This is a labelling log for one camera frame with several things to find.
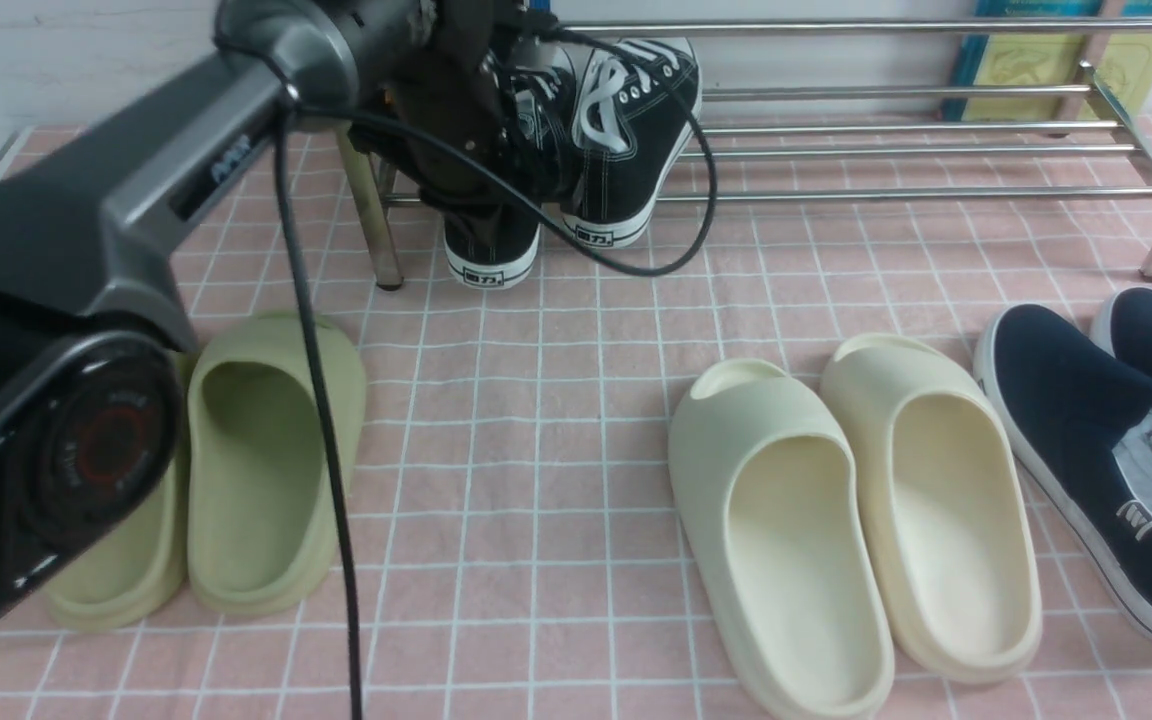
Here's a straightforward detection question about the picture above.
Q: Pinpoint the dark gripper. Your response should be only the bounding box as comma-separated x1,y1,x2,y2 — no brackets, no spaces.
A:
376,1,526,225

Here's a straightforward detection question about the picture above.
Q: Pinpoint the black canvas sneaker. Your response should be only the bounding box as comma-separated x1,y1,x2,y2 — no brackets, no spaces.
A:
561,37,702,250
444,46,579,290

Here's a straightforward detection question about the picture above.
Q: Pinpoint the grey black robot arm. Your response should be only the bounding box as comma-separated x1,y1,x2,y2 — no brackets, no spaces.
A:
0,1,525,619

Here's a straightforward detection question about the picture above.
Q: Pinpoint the metal shoe rack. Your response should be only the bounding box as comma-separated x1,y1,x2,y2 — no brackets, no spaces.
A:
336,15,1152,291

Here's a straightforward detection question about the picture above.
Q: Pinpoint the navy slip-on shoe left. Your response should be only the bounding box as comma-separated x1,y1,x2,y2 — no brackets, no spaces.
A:
973,304,1152,638

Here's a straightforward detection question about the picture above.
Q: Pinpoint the green slide sandal right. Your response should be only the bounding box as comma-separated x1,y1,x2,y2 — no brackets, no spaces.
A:
187,311,338,615

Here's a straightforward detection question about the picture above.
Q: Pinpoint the green slide sandal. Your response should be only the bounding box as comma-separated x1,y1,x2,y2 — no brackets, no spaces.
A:
187,311,338,615
44,438,189,632

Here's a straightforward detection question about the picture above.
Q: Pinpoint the cream slide sandal left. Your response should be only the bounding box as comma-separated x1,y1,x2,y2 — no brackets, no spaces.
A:
667,359,893,719

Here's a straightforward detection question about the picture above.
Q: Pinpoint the cream slide sandal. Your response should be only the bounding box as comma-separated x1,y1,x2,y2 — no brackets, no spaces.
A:
820,333,1043,685
667,359,893,719

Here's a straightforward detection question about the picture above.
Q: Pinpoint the green slide sandal left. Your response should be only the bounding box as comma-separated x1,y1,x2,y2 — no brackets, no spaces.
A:
44,438,189,632

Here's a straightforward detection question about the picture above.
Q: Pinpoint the cream slide sandal right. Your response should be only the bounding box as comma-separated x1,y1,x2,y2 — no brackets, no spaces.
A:
820,333,1043,685

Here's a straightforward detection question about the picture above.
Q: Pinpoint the teal yellow poster board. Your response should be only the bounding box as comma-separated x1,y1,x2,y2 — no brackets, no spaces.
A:
940,1,1152,122

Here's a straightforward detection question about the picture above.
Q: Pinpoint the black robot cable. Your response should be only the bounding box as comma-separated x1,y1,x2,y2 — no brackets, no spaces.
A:
271,25,719,720

